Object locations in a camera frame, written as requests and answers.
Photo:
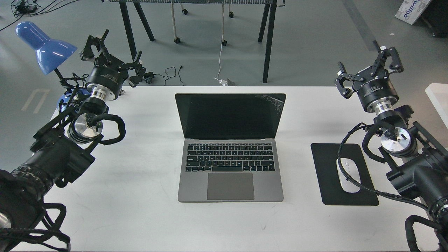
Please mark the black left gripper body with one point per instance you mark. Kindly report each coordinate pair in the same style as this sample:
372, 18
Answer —
105, 83

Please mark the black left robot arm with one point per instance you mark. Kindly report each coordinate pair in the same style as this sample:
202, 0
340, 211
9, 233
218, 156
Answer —
62, 148

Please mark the white computer mouse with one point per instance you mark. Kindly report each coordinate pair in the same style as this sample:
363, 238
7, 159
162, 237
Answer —
351, 168

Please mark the white cardboard box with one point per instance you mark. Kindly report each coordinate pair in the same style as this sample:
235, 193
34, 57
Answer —
410, 10

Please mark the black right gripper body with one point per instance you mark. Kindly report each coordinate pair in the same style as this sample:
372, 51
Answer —
374, 90

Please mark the blue desk lamp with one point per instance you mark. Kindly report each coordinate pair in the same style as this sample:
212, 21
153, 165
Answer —
50, 54

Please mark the grey open laptop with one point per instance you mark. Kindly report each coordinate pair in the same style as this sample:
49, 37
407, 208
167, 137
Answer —
229, 151

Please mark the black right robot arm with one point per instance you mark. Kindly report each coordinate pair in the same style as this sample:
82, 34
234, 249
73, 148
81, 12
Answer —
418, 162

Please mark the black mouse pad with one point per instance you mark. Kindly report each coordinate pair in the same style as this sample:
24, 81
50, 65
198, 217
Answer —
325, 156

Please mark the black trestle table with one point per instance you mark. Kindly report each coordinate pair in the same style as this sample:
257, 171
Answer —
213, 25

